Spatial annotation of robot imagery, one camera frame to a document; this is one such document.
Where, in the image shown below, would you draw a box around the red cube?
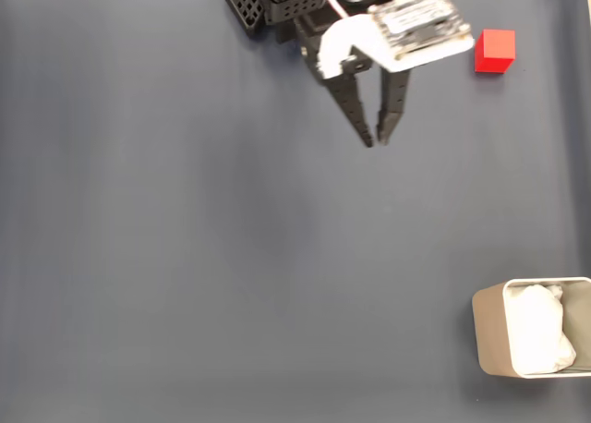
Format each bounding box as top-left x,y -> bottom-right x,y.
474,29 -> 517,76

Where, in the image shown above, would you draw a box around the beige rounded box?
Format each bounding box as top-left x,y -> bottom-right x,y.
471,276 -> 591,379

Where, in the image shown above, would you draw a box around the dark blue mat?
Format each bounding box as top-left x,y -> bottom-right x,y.
0,0 -> 591,423

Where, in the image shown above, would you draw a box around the white crumpled paper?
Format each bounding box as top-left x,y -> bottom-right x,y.
505,283 -> 578,376

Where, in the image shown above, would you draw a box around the white and red wires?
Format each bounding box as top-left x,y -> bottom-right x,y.
317,0 -> 355,22

